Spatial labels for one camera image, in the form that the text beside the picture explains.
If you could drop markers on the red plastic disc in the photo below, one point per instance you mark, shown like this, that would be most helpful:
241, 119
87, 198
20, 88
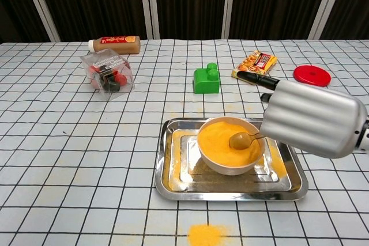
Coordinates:
311, 74

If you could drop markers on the bowl of yellow powder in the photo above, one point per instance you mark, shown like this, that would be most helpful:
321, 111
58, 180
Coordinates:
219, 153

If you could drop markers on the white grid-patterned tablecloth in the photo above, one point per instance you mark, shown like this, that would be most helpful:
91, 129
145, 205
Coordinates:
57, 142

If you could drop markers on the small metal spoon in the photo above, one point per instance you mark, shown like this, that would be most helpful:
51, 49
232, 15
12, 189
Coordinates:
238, 141

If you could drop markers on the clear box of capsules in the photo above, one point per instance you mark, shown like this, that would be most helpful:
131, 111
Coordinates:
109, 76

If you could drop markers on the brown drink bottle red label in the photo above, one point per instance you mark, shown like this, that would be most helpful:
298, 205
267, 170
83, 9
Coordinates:
121, 45

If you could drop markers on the green toy building block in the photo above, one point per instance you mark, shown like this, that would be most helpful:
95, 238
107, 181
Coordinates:
204, 84

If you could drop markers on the yellow snack box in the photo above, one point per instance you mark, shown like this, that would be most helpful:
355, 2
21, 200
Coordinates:
256, 64

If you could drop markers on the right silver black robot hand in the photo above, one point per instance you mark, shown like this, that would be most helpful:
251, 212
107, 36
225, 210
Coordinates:
311, 119

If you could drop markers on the rectangular steel tray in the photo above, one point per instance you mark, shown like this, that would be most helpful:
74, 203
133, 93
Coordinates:
230, 191

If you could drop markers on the spilled yellow powder pile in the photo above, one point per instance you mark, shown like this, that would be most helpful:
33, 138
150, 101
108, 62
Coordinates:
204, 236

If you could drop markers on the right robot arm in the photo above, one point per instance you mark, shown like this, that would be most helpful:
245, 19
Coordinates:
364, 139

